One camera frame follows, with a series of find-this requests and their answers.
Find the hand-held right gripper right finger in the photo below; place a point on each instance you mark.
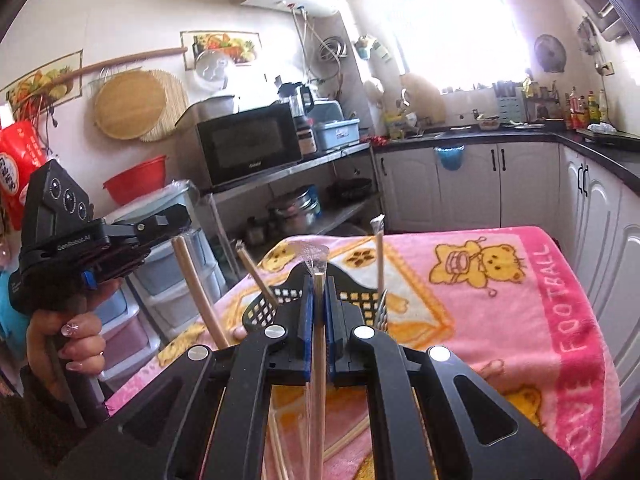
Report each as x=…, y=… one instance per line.
x=330, y=335

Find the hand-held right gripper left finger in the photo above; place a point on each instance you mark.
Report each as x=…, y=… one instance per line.
x=306, y=335

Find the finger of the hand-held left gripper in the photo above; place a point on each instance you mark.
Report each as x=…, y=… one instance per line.
x=160, y=220
x=125, y=262

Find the black plastic utensil basket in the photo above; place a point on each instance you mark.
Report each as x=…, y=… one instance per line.
x=360, y=295

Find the wooden chopsticks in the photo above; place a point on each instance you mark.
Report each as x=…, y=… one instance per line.
x=257, y=275
x=345, y=440
x=200, y=295
x=318, y=410
x=380, y=260
x=278, y=447

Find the person's left forearm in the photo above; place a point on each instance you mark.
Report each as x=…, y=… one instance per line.
x=35, y=410

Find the person's left hand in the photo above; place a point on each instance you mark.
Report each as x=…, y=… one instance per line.
x=75, y=340

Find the plastic drawer unit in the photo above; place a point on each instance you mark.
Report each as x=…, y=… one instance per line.
x=165, y=280

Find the red plastic basin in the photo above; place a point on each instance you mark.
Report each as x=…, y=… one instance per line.
x=137, y=180

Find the metal fork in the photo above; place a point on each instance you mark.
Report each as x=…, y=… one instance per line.
x=383, y=312

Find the red printed bag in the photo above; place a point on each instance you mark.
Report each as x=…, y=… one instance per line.
x=20, y=165

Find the small steel pot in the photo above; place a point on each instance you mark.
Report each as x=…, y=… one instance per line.
x=256, y=232

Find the round bamboo mat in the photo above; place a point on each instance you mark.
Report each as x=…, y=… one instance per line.
x=175, y=110

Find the black microwave oven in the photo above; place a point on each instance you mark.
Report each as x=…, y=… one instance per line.
x=245, y=142

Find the stack of steel pots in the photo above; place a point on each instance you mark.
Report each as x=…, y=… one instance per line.
x=297, y=210

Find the pink printed bear blanket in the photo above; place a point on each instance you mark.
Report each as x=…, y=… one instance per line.
x=475, y=350

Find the black wok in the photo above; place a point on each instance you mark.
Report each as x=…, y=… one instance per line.
x=350, y=189

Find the steel pot lid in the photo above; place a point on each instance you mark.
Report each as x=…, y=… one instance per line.
x=212, y=70

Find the steel shelf rack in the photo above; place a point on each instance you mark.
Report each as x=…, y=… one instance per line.
x=310, y=162

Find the wooden rolling pin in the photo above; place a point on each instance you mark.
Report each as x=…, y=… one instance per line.
x=125, y=58

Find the black blender jug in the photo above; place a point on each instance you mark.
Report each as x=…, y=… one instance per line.
x=300, y=105

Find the blue plastic storage box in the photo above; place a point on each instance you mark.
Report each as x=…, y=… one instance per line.
x=337, y=132

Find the white kitchen base cabinets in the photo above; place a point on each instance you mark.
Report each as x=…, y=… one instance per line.
x=470, y=195

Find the blue hanging bin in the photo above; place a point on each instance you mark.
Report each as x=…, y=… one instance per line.
x=448, y=159

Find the yellow green packet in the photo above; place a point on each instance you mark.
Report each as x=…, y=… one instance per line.
x=400, y=122

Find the wooden cutting board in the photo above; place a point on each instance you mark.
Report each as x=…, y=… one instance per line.
x=425, y=97

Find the black kitchen countertop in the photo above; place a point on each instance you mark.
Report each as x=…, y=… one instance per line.
x=525, y=136

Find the light blue knife block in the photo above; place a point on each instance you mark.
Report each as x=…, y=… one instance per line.
x=507, y=105

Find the kitchen window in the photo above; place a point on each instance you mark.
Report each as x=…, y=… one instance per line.
x=440, y=25

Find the row of condiment bottles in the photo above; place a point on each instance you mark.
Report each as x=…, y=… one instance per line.
x=585, y=110

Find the black cooktop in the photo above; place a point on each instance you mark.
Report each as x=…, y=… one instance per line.
x=610, y=137

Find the fruit picture wall tile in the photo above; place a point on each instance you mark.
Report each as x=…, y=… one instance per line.
x=225, y=45
x=40, y=82

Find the small black wall fan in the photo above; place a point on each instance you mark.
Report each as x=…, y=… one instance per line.
x=550, y=53

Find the wall power socket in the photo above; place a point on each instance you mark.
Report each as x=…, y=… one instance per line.
x=606, y=68

